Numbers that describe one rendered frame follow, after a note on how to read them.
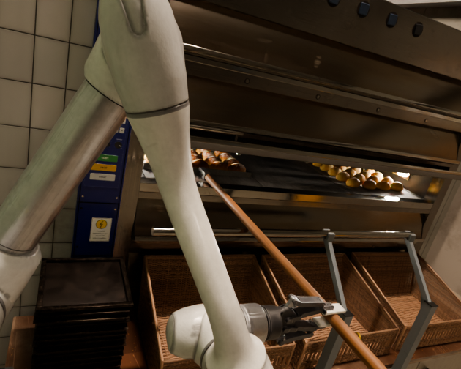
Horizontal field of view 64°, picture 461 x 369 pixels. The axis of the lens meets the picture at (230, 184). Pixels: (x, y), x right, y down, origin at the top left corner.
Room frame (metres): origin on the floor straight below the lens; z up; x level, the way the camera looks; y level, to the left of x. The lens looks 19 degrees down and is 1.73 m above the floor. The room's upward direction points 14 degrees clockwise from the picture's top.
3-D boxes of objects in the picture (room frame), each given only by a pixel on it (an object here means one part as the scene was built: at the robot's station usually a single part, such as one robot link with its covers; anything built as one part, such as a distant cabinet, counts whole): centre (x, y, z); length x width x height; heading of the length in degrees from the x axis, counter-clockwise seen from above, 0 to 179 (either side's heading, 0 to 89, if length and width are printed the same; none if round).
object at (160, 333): (1.29, -0.06, 0.72); 0.56 x 0.49 x 0.28; 117
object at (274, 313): (0.71, -0.18, 1.20); 0.09 x 0.07 x 0.08; 118
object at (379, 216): (1.79, -0.44, 1.02); 1.79 x 0.11 x 0.19; 117
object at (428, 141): (1.79, -0.44, 1.54); 1.79 x 0.11 x 0.19; 117
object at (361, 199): (1.81, -0.43, 1.16); 1.80 x 0.06 x 0.04; 117
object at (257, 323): (0.67, -0.11, 1.20); 0.09 x 0.06 x 0.09; 28
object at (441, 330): (1.84, -1.12, 0.72); 0.56 x 0.49 x 0.28; 116
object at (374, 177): (2.45, -0.75, 1.21); 0.61 x 0.48 x 0.06; 27
